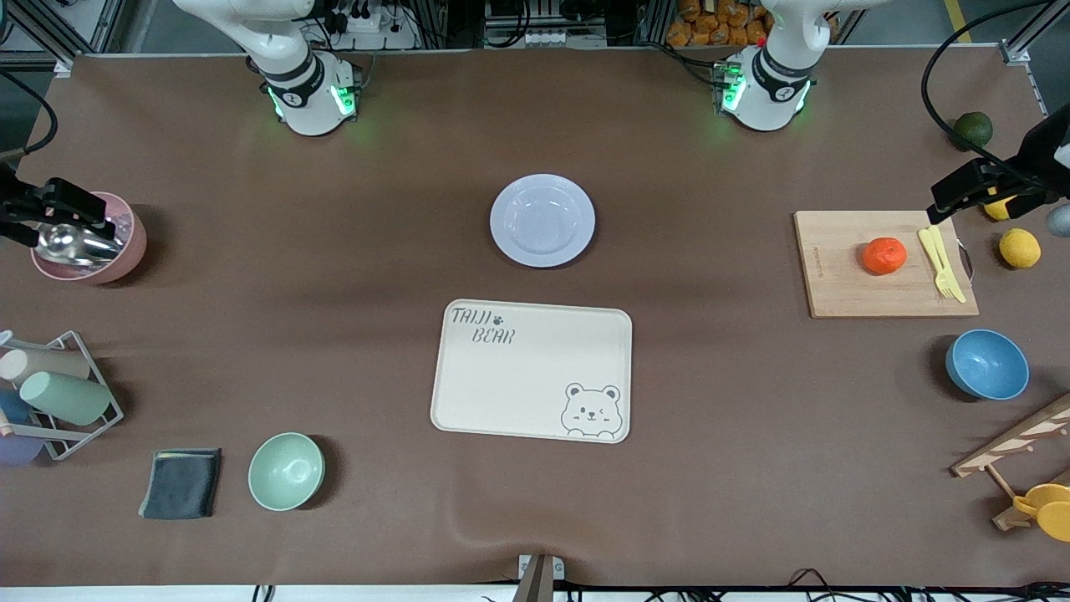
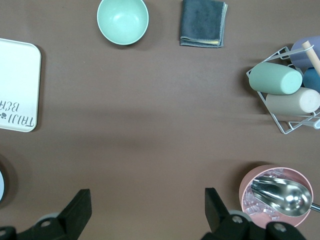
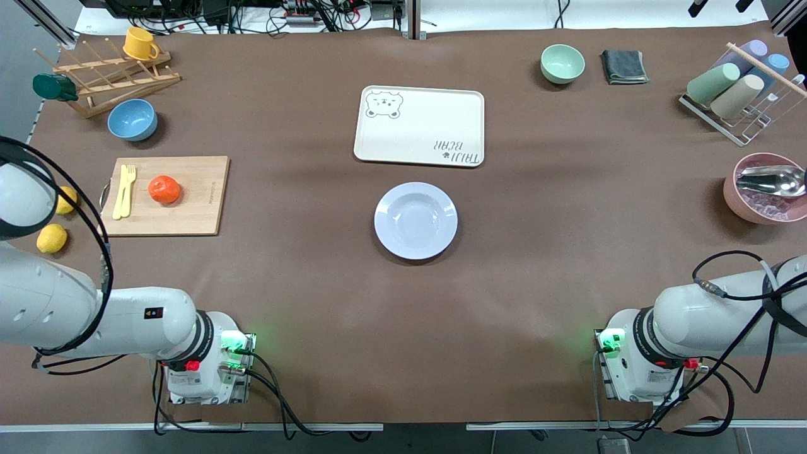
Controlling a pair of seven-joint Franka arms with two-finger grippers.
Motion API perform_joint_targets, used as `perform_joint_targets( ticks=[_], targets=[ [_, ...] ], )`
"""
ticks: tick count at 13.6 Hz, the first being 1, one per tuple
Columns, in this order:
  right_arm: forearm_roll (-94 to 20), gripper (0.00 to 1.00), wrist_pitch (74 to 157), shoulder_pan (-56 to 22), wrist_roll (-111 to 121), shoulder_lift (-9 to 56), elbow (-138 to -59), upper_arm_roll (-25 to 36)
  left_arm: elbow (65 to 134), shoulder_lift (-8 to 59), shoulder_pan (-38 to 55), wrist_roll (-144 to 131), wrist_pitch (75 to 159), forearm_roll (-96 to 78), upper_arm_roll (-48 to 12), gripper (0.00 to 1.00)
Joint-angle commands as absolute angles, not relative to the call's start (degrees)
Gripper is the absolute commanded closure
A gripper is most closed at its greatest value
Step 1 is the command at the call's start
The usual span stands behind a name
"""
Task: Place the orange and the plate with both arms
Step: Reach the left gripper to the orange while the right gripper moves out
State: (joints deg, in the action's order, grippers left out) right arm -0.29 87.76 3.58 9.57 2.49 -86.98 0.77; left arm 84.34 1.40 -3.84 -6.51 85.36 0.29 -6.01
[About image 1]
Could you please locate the orange mandarin fruit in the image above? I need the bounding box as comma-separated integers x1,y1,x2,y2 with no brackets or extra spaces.
862,237,909,276

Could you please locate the lavender round plate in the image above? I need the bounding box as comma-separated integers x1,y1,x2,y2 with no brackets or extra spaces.
489,173,597,269

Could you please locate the shiny metal scoop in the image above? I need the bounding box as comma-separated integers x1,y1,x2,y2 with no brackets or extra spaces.
33,219,125,268

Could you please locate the green lime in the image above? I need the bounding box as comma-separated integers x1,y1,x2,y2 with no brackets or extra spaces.
954,111,995,151

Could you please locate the pink bowl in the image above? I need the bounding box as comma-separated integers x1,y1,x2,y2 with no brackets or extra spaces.
30,191,148,285

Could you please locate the beige cup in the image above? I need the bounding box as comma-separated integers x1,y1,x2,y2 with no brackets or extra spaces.
0,346,92,386

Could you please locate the bamboo cutting board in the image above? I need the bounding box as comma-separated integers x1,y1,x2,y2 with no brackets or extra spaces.
792,209,981,319

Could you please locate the blue bowl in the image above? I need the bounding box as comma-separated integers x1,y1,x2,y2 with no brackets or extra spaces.
945,329,1031,401

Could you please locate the mint green cup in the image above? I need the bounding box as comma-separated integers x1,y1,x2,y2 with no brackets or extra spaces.
18,370,113,426

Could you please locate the purple cup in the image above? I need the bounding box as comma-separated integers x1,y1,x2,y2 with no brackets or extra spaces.
0,435,45,468

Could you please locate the wooden peg rack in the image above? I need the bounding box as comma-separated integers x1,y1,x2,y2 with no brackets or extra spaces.
950,393,1070,533

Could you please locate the pile of orange bread rolls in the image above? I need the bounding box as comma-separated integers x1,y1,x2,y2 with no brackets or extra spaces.
666,0,774,48

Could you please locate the dark grey folded cloth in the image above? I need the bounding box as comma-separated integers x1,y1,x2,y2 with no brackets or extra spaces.
138,448,223,521

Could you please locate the yellow mug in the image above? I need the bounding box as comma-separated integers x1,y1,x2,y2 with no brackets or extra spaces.
1012,482,1070,543

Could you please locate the light green bowl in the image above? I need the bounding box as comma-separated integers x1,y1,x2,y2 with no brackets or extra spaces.
247,431,326,513

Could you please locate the white power strip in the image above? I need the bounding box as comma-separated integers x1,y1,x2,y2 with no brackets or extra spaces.
322,0,419,51

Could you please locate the cream tray with bear print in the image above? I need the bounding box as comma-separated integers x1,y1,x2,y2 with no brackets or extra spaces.
430,298,634,444

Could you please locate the brown table cover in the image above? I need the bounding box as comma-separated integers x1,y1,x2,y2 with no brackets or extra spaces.
0,46,1070,590

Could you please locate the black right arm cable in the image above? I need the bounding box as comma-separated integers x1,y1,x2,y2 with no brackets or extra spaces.
0,70,59,160

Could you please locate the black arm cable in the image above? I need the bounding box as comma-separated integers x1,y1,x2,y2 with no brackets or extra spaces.
920,0,1070,181
0,70,59,160

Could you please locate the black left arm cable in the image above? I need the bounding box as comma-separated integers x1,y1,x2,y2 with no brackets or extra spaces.
920,0,1070,181

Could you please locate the grey wire cup rack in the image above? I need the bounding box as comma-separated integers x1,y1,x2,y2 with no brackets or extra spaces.
0,330,125,462

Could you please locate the metal clamp bracket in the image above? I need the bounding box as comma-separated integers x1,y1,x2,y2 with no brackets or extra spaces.
512,553,566,602

